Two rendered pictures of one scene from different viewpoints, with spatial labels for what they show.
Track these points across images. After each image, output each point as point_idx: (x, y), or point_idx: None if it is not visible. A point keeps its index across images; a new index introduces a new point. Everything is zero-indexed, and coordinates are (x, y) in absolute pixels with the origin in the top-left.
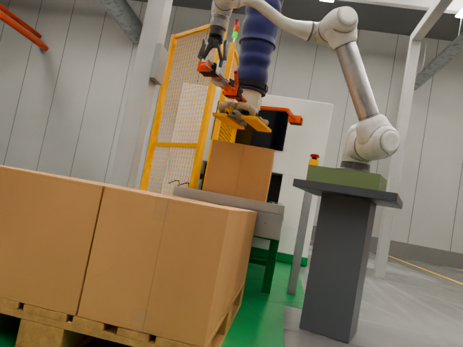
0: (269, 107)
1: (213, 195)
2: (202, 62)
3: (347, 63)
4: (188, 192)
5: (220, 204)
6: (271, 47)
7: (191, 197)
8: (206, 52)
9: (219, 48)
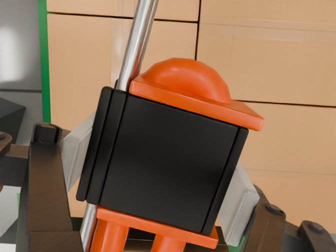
0: None
1: (144, 249)
2: (225, 105)
3: None
4: (197, 249)
5: (130, 237)
6: None
7: (189, 243)
8: (244, 246)
9: (28, 219)
